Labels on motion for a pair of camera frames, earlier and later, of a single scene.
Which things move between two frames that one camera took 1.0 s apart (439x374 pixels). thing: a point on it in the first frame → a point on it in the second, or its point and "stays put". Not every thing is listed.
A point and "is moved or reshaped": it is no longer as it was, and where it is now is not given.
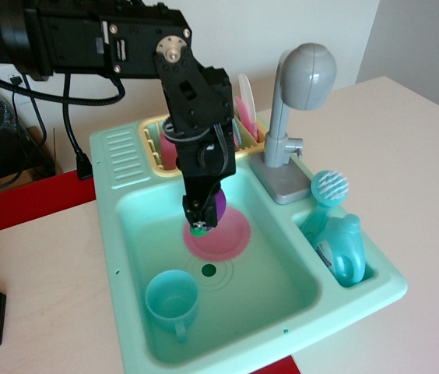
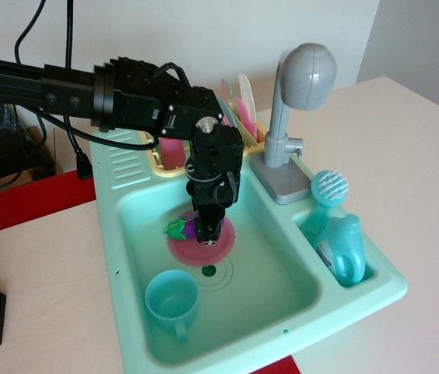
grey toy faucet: [305, 80] stays put
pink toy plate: [229, 238] is moved or reshaped
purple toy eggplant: [220, 205] is moved or reshaped
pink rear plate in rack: [244, 118] stays put
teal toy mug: [171, 298] stays put
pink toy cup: [168, 153] stays put
